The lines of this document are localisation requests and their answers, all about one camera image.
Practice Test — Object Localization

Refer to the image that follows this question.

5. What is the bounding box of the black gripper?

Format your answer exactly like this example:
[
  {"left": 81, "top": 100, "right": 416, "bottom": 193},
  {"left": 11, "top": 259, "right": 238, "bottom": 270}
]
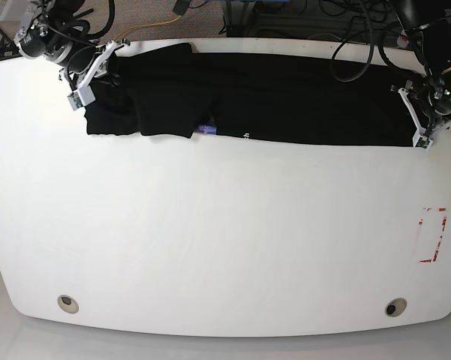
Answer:
[
  {"left": 412, "top": 82, "right": 451, "bottom": 131},
  {"left": 59, "top": 43, "right": 122, "bottom": 89}
]

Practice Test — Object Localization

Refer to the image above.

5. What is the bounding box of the black T-shirt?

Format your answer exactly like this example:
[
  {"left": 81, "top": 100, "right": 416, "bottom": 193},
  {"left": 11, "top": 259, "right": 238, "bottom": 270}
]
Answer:
[{"left": 85, "top": 43, "right": 416, "bottom": 147}]

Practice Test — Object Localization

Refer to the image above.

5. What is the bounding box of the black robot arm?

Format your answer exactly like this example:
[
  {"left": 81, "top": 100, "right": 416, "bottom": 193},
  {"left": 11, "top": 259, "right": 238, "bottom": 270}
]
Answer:
[
  {"left": 390, "top": 1, "right": 451, "bottom": 134},
  {"left": 14, "top": 0, "right": 116, "bottom": 90}
]

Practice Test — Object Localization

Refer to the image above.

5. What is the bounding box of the red tape rectangle marking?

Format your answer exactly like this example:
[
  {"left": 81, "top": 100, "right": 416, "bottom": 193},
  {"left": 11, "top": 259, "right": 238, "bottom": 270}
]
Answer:
[{"left": 415, "top": 207, "right": 447, "bottom": 264}]

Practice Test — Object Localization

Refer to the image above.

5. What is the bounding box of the clear plastic storage box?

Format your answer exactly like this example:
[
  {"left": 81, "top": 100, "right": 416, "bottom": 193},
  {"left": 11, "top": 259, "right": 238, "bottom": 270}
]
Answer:
[{"left": 0, "top": 0, "right": 17, "bottom": 22}]

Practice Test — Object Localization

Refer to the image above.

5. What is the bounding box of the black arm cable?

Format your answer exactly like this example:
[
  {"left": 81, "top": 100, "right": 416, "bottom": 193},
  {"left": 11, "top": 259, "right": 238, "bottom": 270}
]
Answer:
[
  {"left": 48, "top": 0, "right": 116, "bottom": 50},
  {"left": 329, "top": 0, "right": 428, "bottom": 83}
]

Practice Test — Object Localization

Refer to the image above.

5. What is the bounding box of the yellow cable on floor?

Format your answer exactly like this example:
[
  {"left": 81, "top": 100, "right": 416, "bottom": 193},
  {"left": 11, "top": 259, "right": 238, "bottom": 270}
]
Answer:
[{"left": 116, "top": 13, "right": 182, "bottom": 42}]

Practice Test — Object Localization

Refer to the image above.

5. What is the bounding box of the right table cable grommet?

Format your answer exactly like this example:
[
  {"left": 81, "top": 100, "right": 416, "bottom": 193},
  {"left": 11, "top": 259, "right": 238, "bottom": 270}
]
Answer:
[{"left": 385, "top": 298, "right": 407, "bottom": 317}]

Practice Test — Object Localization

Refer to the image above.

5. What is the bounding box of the table cable grommet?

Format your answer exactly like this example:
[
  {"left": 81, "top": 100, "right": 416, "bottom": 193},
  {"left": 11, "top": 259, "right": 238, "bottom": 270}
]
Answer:
[
  {"left": 57, "top": 295, "right": 79, "bottom": 314},
  {"left": 385, "top": 298, "right": 407, "bottom": 317}
]

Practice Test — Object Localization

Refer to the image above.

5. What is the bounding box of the left table cable grommet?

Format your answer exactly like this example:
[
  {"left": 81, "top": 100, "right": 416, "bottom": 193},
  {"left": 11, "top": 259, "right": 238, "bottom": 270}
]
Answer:
[{"left": 57, "top": 295, "right": 79, "bottom": 314}]

